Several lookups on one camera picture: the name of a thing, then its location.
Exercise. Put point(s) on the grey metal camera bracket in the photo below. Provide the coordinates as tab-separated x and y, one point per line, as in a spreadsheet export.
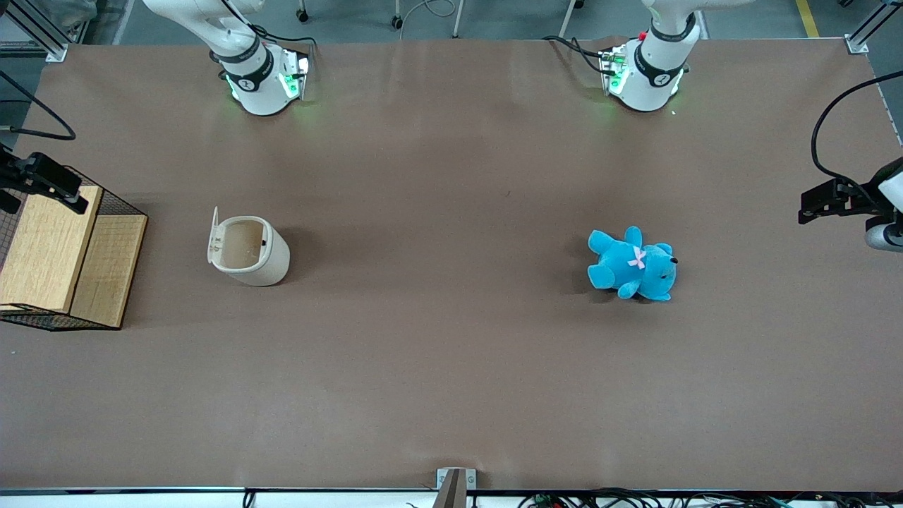
455	487

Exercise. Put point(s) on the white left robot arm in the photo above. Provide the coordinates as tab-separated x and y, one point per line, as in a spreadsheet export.
649	77

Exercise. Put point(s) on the tall light wooden block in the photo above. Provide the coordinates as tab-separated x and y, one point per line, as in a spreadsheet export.
46	247

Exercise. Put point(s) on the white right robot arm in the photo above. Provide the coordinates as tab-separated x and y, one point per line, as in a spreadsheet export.
257	85

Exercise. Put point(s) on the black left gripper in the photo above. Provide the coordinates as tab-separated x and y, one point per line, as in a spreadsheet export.
851	197

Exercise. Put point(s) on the white metal leg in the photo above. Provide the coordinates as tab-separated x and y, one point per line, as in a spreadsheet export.
568	17
458	17

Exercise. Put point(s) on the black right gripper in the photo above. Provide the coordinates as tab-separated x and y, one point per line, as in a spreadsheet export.
17	174

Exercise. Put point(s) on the white lidded trash can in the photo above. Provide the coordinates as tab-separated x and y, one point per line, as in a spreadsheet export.
276	257

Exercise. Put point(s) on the blue teddy bear plush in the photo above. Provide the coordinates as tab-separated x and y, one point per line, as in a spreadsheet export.
631	267

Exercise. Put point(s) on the aluminium frame profile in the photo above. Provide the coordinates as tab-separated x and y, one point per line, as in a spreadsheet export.
857	46
53	51

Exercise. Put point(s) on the flat wooden panel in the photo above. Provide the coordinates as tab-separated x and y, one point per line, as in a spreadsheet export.
106	275

